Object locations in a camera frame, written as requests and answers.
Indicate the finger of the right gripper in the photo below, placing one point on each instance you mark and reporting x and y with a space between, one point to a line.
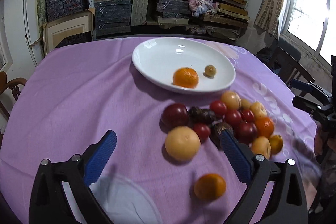
304 87
304 104

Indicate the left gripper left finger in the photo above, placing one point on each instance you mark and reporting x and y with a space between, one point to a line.
48 202

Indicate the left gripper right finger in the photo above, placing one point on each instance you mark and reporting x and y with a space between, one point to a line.
287 201

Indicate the pale yellow loquat back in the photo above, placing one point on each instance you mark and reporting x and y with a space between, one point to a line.
258 110

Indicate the small orange tangerine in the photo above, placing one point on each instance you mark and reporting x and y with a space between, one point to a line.
265 127

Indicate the small yellow orange fruit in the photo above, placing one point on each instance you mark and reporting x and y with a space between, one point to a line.
276 144

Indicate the small red cherry tomato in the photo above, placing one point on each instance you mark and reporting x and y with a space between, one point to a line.
247 115

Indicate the pale yellow spotted loquat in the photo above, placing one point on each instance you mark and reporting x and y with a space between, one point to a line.
261 145

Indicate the small dark red plum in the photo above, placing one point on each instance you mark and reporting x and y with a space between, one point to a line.
245 132

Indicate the striped pepino melon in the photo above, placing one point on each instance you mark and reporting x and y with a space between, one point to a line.
232 100

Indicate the orange round persimmon fruit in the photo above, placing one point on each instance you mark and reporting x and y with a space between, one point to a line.
210 187

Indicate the red cherry tomato back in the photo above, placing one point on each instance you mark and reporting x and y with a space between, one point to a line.
219 108

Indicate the red cherry tomato front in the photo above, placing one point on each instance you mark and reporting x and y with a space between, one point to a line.
203 131

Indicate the dark purple oblong fruit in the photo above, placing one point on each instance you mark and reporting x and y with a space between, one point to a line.
205 116

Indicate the large orange tangerine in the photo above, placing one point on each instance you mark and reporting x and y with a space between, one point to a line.
186 78

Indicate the large yellow pear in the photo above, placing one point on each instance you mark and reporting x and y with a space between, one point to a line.
182 143

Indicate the large dark red plum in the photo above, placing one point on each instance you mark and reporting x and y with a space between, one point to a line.
175 115

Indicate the dark wooden chair right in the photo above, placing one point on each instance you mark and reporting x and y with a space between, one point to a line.
283 60

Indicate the window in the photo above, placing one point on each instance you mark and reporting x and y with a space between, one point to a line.
311 25

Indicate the purple tablecloth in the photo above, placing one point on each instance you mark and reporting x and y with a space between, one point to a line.
74 96

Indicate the wooden chair left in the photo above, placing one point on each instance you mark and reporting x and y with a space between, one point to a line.
12 85

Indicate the pink crumpled cloth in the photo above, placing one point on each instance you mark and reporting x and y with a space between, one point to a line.
202 7

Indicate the cardboard framed picture box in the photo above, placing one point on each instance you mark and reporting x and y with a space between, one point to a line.
57 30

